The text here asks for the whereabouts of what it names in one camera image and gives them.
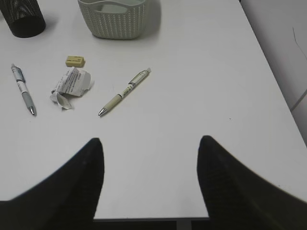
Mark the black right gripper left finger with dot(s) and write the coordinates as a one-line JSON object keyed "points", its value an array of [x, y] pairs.
{"points": [[66, 200]]}

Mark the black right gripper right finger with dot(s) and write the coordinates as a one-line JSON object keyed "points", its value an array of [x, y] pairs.
{"points": [[236, 198]]}

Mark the waste paper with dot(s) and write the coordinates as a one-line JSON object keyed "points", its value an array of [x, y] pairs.
{"points": [[73, 83]]}

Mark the beige grip ballpoint pen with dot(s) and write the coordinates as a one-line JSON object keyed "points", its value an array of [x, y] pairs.
{"points": [[120, 96]]}

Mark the grey grip ballpoint pen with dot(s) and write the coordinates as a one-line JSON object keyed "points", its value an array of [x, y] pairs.
{"points": [[21, 83]]}

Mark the yellow eraser near basket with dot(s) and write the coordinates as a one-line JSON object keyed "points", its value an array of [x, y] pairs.
{"points": [[75, 61]]}

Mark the black mesh pen holder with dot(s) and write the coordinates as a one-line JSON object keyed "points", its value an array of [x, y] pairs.
{"points": [[24, 17]]}

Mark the pale green woven basket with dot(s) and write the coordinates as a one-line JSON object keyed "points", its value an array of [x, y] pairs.
{"points": [[121, 19]]}

